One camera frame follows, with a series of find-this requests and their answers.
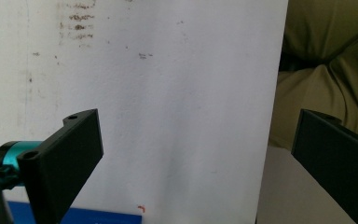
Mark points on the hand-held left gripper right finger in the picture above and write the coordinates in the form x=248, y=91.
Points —
x=338, y=158

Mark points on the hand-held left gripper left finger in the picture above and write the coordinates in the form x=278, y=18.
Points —
x=62, y=161

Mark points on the blue sheet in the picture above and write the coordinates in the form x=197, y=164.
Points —
x=90, y=216

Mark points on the olive green trousers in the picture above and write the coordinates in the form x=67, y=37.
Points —
x=329, y=62

